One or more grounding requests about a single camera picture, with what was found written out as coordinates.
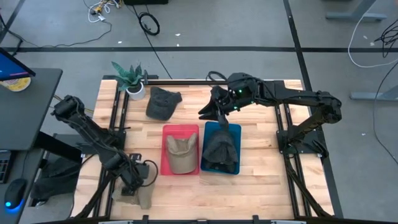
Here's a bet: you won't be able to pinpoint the grey desk foot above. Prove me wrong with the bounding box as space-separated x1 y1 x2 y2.
350 84 398 102
325 0 388 22

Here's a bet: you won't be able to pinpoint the tan baseball cap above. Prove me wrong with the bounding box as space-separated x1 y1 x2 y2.
165 133 199 174

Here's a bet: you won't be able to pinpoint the tangled black cables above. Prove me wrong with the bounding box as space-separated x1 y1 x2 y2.
373 18 398 58

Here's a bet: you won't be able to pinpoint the black computer monitor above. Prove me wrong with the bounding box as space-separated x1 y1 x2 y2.
0 47 37 82

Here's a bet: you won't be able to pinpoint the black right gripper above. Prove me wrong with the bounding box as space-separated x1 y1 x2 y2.
198 73 269 128

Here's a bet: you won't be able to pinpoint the tan knit beanie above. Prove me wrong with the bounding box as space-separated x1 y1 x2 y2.
111 177 155 210

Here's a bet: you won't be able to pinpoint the dark grey baseball cap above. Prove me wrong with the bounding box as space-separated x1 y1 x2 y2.
145 86 183 121

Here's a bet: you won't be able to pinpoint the yellow bowl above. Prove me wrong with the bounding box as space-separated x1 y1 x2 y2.
0 77 32 93

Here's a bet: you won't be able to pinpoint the black computer mouse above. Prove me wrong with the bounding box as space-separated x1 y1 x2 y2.
4 178 27 213

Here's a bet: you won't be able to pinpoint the blue plastic bin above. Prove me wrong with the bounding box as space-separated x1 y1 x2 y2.
200 121 243 175

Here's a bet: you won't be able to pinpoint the white and yellow cable bundle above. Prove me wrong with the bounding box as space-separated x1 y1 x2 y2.
83 0 121 23

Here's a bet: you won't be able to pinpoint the red translucent plastic bin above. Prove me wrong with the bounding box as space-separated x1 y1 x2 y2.
160 124 200 176

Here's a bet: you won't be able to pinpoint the dark grey desk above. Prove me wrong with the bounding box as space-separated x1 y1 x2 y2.
0 148 46 224

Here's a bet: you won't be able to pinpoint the black aluminium table frame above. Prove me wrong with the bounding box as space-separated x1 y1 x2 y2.
40 74 398 224

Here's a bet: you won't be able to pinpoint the white floor cable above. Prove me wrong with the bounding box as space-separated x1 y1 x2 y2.
347 0 398 68

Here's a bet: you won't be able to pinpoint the coiled black cable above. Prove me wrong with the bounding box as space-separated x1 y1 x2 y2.
137 11 161 37

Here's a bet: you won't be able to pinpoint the white plant pot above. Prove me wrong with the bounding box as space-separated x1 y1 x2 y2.
126 81 146 101

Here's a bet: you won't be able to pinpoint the thin black floor cable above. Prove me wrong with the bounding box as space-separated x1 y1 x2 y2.
0 18 113 50

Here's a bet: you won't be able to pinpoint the black desk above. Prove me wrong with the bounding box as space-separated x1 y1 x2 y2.
0 68 63 152

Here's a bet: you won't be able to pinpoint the black bag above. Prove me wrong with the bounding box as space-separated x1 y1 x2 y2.
30 157 82 202

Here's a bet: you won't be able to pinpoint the black keyboard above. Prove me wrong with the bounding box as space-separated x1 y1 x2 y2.
0 149 13 184

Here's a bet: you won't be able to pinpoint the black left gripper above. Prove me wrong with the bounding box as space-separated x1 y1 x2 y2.
120 167 144 197

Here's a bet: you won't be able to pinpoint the long black floor cable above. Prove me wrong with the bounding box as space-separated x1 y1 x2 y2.
132 4 174 80

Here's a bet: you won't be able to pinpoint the green leafy plant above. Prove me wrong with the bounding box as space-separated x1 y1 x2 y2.
111 61 144 93

